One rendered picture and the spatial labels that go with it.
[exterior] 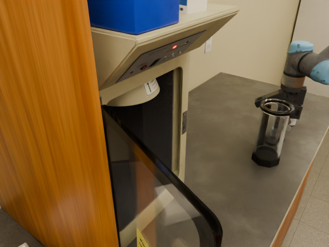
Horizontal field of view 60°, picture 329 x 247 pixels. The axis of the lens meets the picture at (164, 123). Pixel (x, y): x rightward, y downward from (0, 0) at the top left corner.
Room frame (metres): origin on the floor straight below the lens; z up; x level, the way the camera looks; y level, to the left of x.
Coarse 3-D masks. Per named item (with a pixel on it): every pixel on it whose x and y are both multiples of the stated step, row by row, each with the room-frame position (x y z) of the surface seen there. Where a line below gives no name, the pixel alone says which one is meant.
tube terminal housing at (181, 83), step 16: (160, 64) 0.59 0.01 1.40; (176, 64) 0.64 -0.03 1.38; (128, 80) 0.51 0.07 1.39; (144, 80) 0.55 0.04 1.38; (176, 80) 0.69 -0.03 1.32; (112, 96) 0.48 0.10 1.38; (176, 96) 0.70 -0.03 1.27; (176, 112) 0.70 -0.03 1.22; (176, 128) 0.70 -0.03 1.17; (176, 144) 0.70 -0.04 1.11; (176, 160) 0.70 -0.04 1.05
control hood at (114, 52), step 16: (192, 16) 0.51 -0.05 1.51; (208, 16) 0.52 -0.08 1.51; (224, 16) 0.57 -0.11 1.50; (96, 32) 0.41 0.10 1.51; (112, 32) 0.40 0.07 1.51; (160, 32) 0.41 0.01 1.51; (176, 32) 0.44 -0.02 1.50; (192, 32) 0.51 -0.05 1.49; (208, 32) 0.59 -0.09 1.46; (96, 48) 0.41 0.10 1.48; (112, 48) 0.40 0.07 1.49; (128, 48) 0.38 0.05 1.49; (144, 48) 0.40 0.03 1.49; (192, 48) 0.63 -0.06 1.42; (96, 64) 0.42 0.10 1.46; (112, 64) 0.40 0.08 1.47; (128, 64) 0.41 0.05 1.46; (112, 80) 0.42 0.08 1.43
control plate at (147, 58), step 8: (200, 32) 0.54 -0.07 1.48; (184, 40) 0.51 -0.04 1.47; (192, 40) 0.55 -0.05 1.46; (160, 48) 0.45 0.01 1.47; (168, 48) 0.48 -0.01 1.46; (176, 48) 0.52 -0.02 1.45; (184, 48) 0.56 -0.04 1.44; (144, 56) 0.43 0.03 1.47; (152, 56) 0.46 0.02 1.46; (160, 56) 0.49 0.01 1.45; (168, 56) 0.53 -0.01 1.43; (176, 56) 0.58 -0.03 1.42; (136, 64) 0.43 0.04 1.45; (144, 64) 0.46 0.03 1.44; (128, 72) 0.44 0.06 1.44; (136, 72) 0.47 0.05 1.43; (120, 80) 0.45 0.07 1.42
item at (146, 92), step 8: (152, 80) 0.62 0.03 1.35; (136, 88) 0.58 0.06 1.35; (144, 88) 0.59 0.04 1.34; (152, 88) 0.60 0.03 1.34; (120, 96) 0.56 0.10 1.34; (128, 96) 0.56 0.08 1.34; (136, 96) 0.57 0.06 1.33; (144, 96) 0.58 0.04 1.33; (152, 96) 0.59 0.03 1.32; (112, 104) 0.55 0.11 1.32; (120, 104) 0.55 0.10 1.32; (128, 104) 0.56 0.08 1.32; (136, 104) 0.56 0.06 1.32
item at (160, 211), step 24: (120, 144) 0.35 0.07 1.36; (120, 168) 0.36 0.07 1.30; (144, 168) 0.29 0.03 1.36; (120, 192) 0.37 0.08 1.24; (144, 192) 0.29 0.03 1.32; (168, 192) 0.24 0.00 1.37; (120, 216) 0.38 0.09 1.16; (144, 216) 0.29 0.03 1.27; (168, 216) 0.24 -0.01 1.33; (192, 216) 0.20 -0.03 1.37; (120, 240) 0.40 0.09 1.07; (168, 240) 0.24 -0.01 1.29; (192, 240) 0.20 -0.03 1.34; (216, 240) 0.17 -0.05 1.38
